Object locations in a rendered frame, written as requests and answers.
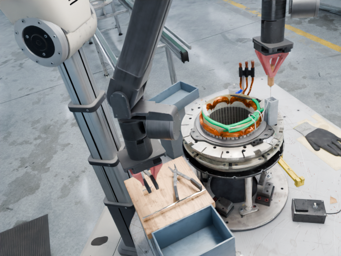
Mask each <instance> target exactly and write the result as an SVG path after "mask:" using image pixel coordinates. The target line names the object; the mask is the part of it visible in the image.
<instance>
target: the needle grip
mask: <svg viewBox="0 0 341 256"><path fill-rule="evenodd" d="M270 67H271V70H272V72H273V71H274V68H275V65H273V64H270ZM267 85H268V86H273V85H274V77H272V78H270V77H269V75H268V73H267Z"/></svg>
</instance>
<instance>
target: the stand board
mask: <svg viewBox="0 0 341 256"><path fill-rule="evenodd" d="M174 164H175V165H176V167H177V169H178V171H179V172H181V173H183V174H185V175H187V176H188V177H190V178H193V179H194V180H196V181H197V182H198V183H200V184H201V185H202V183H201V182H200V181H199V179H198V178H197V176H196V175H195V174H194V172H193V171H192V170H191V168H190V167H189V165H188V164H187V163H186V161H185V160H184V159H183V157H182V156H181V157H179V158H176V159H174V160H172V161H169V162H167V163H165V164H163V165H162V167H161V169H160V171H159V173H158V174H157V178H156V182H157V183H158V185H159V189H158V190H156V188H155V187H154V185H153V183H152V181H151V180H150V178H149V177H148V176H147V175H145V174H144V177H145V179H146V181H147V183H148V185H149V186H150V187H151V186H153V189H154V192H152V193H150V194H147V195H144V194H143V190H144V189H146V188H145V186H142V184H141V183H140V181H138V180H137V179H135V178H134V177H132V178H130V179H127V180H125V181H124V184H125V186H126V188H127V191H128V193H129V195H130V198H131V200H132V202H133V205H134V207H135V209H136V211H137V214H138V216H139V218H140V221H141V223H142V225H143V228H144V230H145V232H146V234H147V237H148V239H149V240H150V239H152V238H153V237H152V234H151V233H152V232H154V231H156V230H158V229H160V228H162V227H164V226H166V225H168V224H170V223H172V222H174V221H177V220H179V219H181V218H183V217H185V216H187V215H189V214H191V213H193V212H195V211H197V210H199V209H201V208H203V207H206V206H208V205H210V204H212V205H213V207H214V208H215V201H214V200H213V198H212V197H211V196H210V194H209V193H208V192H207V190H206V193H205V194H203V195H201V196H199V197H197V198H195V199H192V200H190V201H188V202H186V203H184V204H182V205H180V206H178V207H175V208H173V209H171V210H169V211H167V212H165V213H163V214H161V215H158V216H156V217H154V218H152V219H150V220H148V221H146V222H144V221H143V219H142V218H143V217H145V216H147V215H149V214H151V213H153V212H155V211H158V210H160V209H162V208H164V207H166V206H168V205H170V204H173V203H175V202H177V200H176V196H175V191H174V182H173V176H174V173H173V172H172V171H171V170H170V169H169V168H168V167H170V168H171V169H173V170H174V169H175V167H174ZM178 181H179V183H178V182H177V190H178V195H179V199H180V200H181V199H183V198H185V197H188V196H190V195H192V194H194V193H196V192H198V191H200V190H199V189H198V188H197V187H195V186H194V185H193V184H192V183H191V182H190V181H188V180H186V179H185V178H183V179H180V180H178ZM202 189H205V187H204V186H203V185H202Z"/></svg>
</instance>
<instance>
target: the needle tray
mask: <svg viewBox="0 0 341 256"><path fill-rule="evenodd" d="M197 98H199V90H198V88H197V87H195V86H192V85H190V84H188V83H185V82H183V81H178V82H177V83H175V84H174V85H172V86H170V87H169V88H167V89H165V90H164V91H162V92H160V93H159V94H157V95H156V96H154V97H152V98H151V99H149V100H147V101H155V102H156V103H159V104H168V105H175V106H176V107H177V108H178V113H179V115H180V119H181V124H182V120H183V118H184V116H185V115H186V113H185V107H186V106H187V105H189V104H190V103H192V102H193V101H194V100H196V99H197ZM160 142H161V145H162V146H163V148H164V149H165V151H166V155H167V156H168V157H170V158H171V159H176V158H179V157H181V156H182V155H183V148H182V143H183V136H182V132H181V130H180V135H179V138H178V140H176V141H175V140H162V139H160Z"/></svg>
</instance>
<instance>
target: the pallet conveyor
mask: <svg viewBox="0 0 341 256"><path fill-rule="evenodd" d="M118 1H119V2H120V3H121V4H122V5H123V6H124V7H125V8H126V9H125V10H121V11H118V12H116V9H115V5H114V2H113V1H112V2H111V7H112V11H113V12H112V13H111V14H106V11H105V7H102V8H98V9H94V10H95V11H98V10H103V13H104V15H103V16H100V17H97V21H98V20H102V19H105V18H109V17H112V16H114V18H115V22H116V24H115V26H113V27H110V28H106V29H103V30H99V29H98V28H96V32H95V34H94V36H93V37H92V38H93V41H94V44H95V47H96V50H97V53H98V57H99V60H100V63H101V66H102V68H103V71H104V76H106V78H109V73H108V71H107V68H106V66H109V65H110V67H111V68H112V71H113V73H114V69H115V65H116V62H117V60H118V58H116V56H115V55H114V54H113V52H112V50H111V49H110V47H109V45H108V44H107V42H106V41H105V39H104V37H103V36H102V34H101V33H102V32H105V31H109V30H112V29H115V28H117V29H118V33H119V36H121V35H122V33H121V28H120V24H119V20H118V17H117V15H119V14H123V13H126V12H128V13H129V17H130V16H131V12H132V8H133V4H132V3H131V2H130V1H128V0H118ZM164 28H165V29H166V30H167V31H168V32H169V33H171V34H172V35H173V36H174V37H175V38H177V39H178V40H179V41H180V42H181V43H183V44H184V45H185V46H186V47H187V48H189V49H190V50H191V46H190V45H189V44H188V43H187V42H185V41H184V40H183V39H182V38H180V37H179V36H178V35H177V34H176V33H174V32H173V31H172V30H171V29H169V28H168V27H167V26H166V25H164ZM160 41H161V42H162V43H163V44H159V45H158V46H157V49H156V50H158V49H162V48H165V51H166V57H167V63H168V68H169V74H170V79H171V83H172V85H174V84H175V83H177V78H176V72H175V66H174V60H173V54H174V55H175V56H176V57H177V58H178V59H179V60H180V61H181V62H183V63H185V61H188V62H189V56H188V51H187V50H186V49H184V48H183V47H182V46H181V45H180V44H179V43H177V42H176V41H175V40H174V39H173V38H172V37H170V36H169V35H168V34H167V33H166V32H165V31H162V34H161V37H160ZM100 49H101V50H102V52H103V54H104V56H105V57H106V59H107V61H108V62H106V61H104V59H103V55H102V53H101V50H100ZM172 53H173V54H172Z"/></svg>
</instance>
